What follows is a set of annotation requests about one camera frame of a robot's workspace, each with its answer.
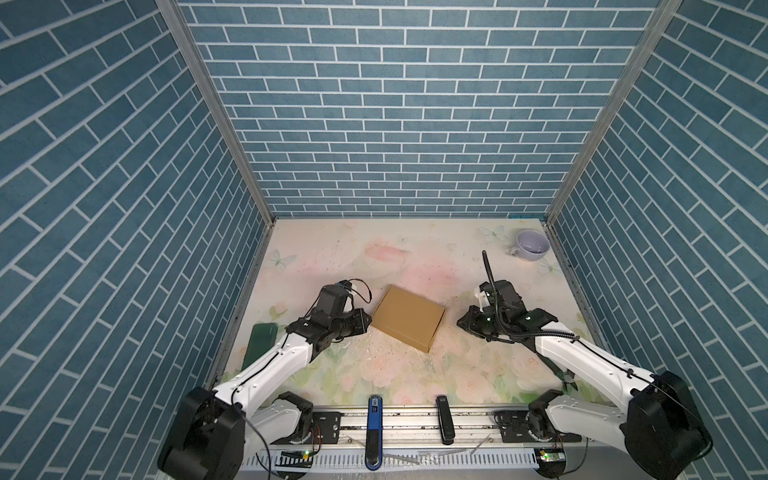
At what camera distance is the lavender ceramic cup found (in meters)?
1.06

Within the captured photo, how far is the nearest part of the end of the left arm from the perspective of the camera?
719 millimetres

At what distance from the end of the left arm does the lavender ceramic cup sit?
24.5 inches
